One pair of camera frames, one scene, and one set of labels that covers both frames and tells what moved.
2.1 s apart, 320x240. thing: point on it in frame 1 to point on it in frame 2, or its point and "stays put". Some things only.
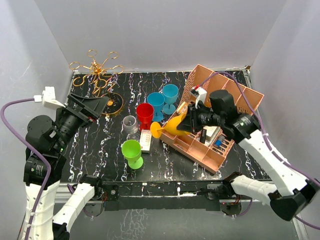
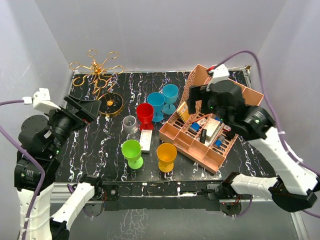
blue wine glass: (157, 99) stays put
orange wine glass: (156, 131) to (166, 153)
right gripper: (191, 124) to (195, 92)
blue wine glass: (170, 92) stays put
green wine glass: (132, 151) stays put
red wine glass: (145, 114) stays put
